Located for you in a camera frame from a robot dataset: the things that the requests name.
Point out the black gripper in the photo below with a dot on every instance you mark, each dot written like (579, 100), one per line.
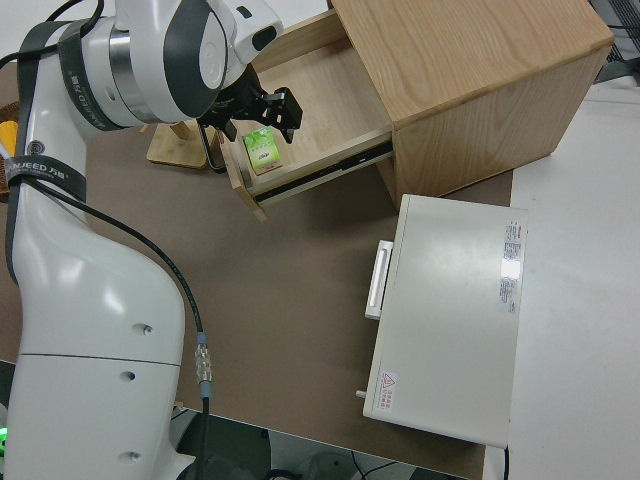
(245, 102)

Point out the light wooden drawer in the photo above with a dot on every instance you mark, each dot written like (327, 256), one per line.
(340, 90)

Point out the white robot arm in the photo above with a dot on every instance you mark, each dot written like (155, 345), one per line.
(75, 300)

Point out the small green carton box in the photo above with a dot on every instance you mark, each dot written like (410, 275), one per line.
(261, 147)

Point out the brown table mat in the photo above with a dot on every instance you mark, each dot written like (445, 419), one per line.
(300, 300)

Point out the light wooden cabinet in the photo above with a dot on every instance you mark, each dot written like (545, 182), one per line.
(475, 60)

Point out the round brown wicker basket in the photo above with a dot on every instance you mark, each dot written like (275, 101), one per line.
(7, 112)

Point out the yellow corn cob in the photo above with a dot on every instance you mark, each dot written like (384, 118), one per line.
(7, 135)

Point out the white toaster oven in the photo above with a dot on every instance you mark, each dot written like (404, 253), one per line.
(450, 310)

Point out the bamboo stand with post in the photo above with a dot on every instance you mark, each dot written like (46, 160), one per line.
(170, 155)

